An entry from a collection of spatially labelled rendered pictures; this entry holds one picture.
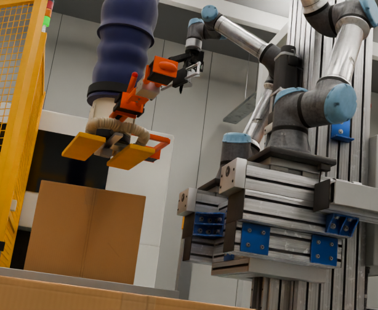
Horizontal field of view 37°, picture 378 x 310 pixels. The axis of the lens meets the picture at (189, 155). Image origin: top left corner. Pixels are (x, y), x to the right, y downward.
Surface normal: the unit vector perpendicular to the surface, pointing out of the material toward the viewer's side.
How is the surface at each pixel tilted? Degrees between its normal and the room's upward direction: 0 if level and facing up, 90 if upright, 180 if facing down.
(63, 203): 90
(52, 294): 90
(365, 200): 90
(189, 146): 90
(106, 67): 75
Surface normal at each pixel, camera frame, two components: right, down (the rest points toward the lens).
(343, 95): 0.69, 0.01
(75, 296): 0.25, -0.24
